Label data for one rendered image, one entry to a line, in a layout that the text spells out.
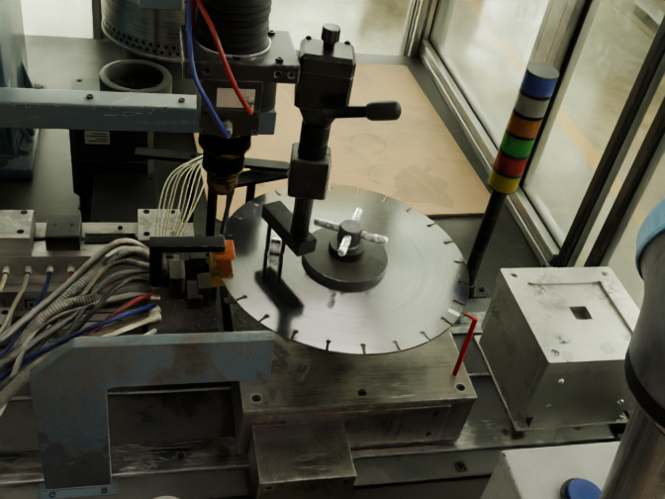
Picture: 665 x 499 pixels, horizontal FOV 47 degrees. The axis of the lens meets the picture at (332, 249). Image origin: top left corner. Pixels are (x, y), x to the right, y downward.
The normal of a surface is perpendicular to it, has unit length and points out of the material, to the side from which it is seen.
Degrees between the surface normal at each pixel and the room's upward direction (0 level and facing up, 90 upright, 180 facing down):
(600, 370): 90
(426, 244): 0
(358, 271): 5
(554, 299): 0
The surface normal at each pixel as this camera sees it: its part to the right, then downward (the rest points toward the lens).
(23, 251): 0.18, 0.65
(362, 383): 0.15, -0.76
